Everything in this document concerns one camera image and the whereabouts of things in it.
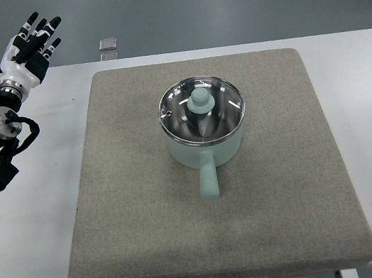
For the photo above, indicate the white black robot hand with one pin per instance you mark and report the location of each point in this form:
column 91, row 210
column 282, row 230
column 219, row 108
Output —
column 25, row 61

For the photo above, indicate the glass lid green knob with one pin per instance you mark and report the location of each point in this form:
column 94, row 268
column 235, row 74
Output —
column 201, row 111

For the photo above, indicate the small metal floor plate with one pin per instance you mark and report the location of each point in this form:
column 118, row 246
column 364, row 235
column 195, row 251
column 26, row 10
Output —
column 107, row 44

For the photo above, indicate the beige fabric mat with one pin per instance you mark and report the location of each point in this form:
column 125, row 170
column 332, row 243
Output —
column 223, row 167

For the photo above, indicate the mint green saucepan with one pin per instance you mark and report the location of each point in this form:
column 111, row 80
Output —
column 205, row 141

